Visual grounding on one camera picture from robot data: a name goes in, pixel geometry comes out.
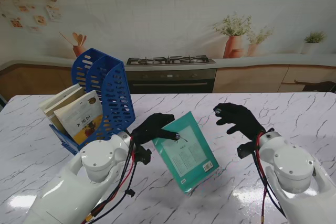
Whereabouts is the blue perforated plastic file rack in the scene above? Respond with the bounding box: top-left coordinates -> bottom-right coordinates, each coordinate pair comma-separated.
49,47 -> 137,156

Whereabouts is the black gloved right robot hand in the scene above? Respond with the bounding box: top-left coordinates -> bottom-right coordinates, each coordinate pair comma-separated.
213,102 -> 266,142

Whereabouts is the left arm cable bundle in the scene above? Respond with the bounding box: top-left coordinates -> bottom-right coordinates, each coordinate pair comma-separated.
78,140 -> 140,224

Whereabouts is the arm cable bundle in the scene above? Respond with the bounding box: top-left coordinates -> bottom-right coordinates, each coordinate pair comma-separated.
253,133 -> 288,224
78,140 -> 140,224

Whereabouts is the white and blue cover book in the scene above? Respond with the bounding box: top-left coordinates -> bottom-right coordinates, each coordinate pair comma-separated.
38,83 -> 83,114

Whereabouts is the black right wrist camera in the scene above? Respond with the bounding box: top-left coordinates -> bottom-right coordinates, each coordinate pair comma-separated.
237,142 -> 257,159

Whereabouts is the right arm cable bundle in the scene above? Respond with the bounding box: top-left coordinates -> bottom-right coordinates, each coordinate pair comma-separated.
253,133 -> 288,224

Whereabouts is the tan kraft cover book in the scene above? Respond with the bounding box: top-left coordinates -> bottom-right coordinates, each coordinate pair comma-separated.
44,89 -> 86,132

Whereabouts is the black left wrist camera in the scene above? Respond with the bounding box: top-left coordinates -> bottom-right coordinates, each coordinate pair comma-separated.
135,145 -> 153,166

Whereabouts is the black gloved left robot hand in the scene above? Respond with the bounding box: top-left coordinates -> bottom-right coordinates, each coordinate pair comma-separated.
130,113 -> 182,147

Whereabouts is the teal cover book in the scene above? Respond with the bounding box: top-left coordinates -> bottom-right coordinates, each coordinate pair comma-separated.
152,111 -> 221,195

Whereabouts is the yellow and white cover book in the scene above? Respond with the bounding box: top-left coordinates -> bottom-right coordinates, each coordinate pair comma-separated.
54,89 -> 103,146

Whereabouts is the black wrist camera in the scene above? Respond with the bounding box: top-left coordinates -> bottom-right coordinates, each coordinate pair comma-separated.
237,142 -> 257,159
135,145 -> 153,166

